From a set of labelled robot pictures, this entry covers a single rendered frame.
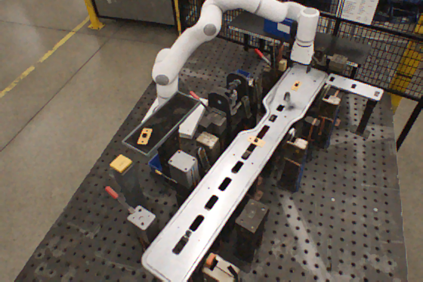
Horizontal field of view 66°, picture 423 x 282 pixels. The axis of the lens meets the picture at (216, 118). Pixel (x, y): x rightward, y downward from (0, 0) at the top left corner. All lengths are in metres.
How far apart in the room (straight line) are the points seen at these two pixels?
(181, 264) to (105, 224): 0.60
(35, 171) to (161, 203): 1.59
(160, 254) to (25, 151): 2.22
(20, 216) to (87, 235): 1.20
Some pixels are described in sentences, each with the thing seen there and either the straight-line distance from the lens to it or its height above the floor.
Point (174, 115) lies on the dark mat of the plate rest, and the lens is 1.44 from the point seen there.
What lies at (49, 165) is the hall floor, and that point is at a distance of 3.08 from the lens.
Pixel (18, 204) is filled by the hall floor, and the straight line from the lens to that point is 2.96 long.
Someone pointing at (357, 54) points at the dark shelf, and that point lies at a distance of 2.13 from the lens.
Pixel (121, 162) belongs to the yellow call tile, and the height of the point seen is 1.16.
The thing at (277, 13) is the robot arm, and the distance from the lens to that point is 1.55.
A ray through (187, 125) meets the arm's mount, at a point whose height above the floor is 0.74.
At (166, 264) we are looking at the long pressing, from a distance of 1.26.
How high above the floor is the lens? 2.16
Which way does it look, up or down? 45 degrees down
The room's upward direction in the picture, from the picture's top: 3 degrees counter-clockwise
